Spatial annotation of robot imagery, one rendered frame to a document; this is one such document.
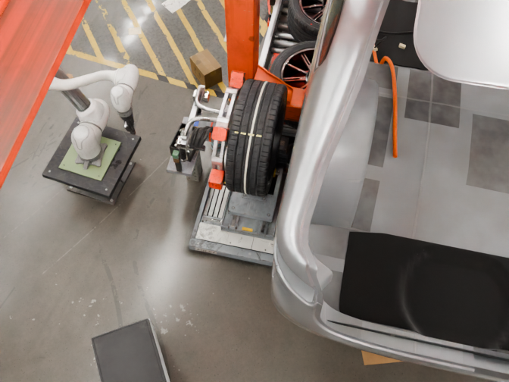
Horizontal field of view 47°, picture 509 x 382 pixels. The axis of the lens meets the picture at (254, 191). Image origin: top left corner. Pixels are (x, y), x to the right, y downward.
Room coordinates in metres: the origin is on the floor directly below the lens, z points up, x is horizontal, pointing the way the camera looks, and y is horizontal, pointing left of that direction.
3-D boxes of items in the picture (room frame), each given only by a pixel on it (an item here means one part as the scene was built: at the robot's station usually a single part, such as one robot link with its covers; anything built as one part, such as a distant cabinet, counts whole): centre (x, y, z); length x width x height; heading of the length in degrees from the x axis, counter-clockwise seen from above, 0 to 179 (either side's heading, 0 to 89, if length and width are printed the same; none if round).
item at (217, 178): (1.59, 0.21, 0.85); 0.09 x 0.08 x 0.07; 168
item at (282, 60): (2.62, -0.42, 0.39); 0.66 x 0.66 x 0.24
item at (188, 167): (2.08, 0.44, 0.44); 0.43 x 0.17 x 0.03; 168
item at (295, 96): (2.30, -0.25, 0.69); 0.52 x 0.17 x 0.35; 78
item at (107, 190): (2.08, 1.11, 0.15); 0.50 x 0.50 x 0.30; 72
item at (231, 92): (1.90, 0.15, 0.85); 0.54 x 0.07 x 0.54; 168
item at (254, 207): (1.87, -0.01, 0.32); 0.40 x 0.30 x 0.28; 168
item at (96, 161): (2.06, 1.12, 0.34); 0.22 x 0.18 x 0.06; 171
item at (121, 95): (2.04, 0.77, 1.01); 0.13 x 0.11 x 0.16; 168
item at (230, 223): (1.83, 0.00, 0.13); 0.50 x 0.36 x 0.10; 168
